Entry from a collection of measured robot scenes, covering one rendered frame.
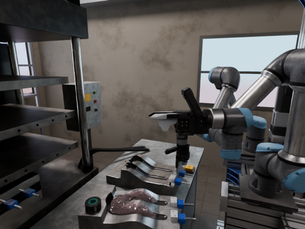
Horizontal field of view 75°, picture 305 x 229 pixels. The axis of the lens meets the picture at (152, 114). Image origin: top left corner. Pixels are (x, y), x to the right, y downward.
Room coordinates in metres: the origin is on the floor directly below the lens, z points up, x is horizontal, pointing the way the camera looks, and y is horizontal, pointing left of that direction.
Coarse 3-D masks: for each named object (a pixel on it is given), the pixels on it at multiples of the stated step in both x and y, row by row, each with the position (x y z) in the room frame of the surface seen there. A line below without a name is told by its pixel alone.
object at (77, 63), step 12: (12, 48) 1.71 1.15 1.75; (72, 48) 1.45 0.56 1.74; (12, 60) 1.70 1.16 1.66; (12, 72) 1.70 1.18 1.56; (84, 96) 1.48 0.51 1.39; (84, 108) 1.46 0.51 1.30; (84, 120) 1.45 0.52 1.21; (84, 132) 1.45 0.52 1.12; (84, 144) 1.45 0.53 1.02; (84, 156) 1.44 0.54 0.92; (84, 168) 1.43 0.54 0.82
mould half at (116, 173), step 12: (144, 156) 1.42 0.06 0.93; (120, 168) 1.36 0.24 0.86; (132, 168) 1.24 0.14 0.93; (144, 168) 1.29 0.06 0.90; (168, 168) 1.31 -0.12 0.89; (108, 180) 1.26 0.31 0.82; (120, 180) 1.22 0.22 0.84; (132, 180) 1.19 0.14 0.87; (144, 180) 1.16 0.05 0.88; (156, 180) 1.16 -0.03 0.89; (168, 180) 1.15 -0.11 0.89; (156, 192) 1.12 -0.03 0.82; (168, 192) 1.09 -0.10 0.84
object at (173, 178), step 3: (171, 174) 1.18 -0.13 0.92; (171, 177) 1.14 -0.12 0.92; (174, 177) 1.14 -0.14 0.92; (171, 180) 1.13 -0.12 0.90; (174, 180) 1.13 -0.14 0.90; (177, 180) 1.13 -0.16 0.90; (180, 180) 1.13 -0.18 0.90; (177, 183) 1.12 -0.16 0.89; (180, 183) 1.11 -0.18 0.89; (183, 183) 1.12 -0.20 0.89; (186, 183) 1.12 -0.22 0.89; (189, 183) 1.11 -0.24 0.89
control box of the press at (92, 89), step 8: (64, 88) 1.64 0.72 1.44; (72, 88) 1.60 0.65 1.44; (88, 88) 1.71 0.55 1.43; (96, 88) 1.81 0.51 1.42; (64, 96) 1.64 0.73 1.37; (72, 96) 1.61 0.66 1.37; (88, 96) 1.70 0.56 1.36; (96, 96) 1.80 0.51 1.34; (64, 104) 1.64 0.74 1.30; (72, 104) 1.61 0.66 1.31; (88, 104) 1.69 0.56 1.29; (96, 104) 1.80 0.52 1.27; (88, 112) 1.69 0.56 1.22; (96, 112) 1.79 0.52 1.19; (72, 120) 1.62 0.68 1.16; (88, 120) 1.68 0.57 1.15; (96, 120) 1.78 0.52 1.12; (72, 128) 1.62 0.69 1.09; (88, 128) 1.67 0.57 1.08; (88, 136) 1.73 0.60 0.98
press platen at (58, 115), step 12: (0, 108) 1.53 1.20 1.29; (12, 108) 1.53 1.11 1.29; (24, 108) 1.53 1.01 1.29; (36, 108) 1.53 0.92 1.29; (48, 108) 1.53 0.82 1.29; (0, 120) 1.18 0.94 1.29; (12, 120) 1.18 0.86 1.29; (24, 120) 1.18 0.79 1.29; (36, 120) 1.18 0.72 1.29; (48, 120) 1.24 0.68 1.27; (60, 120) 1.33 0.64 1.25; (0, 132) 0.97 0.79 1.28; (12, 132) 1.02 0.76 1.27; (24, 132) 1.08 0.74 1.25
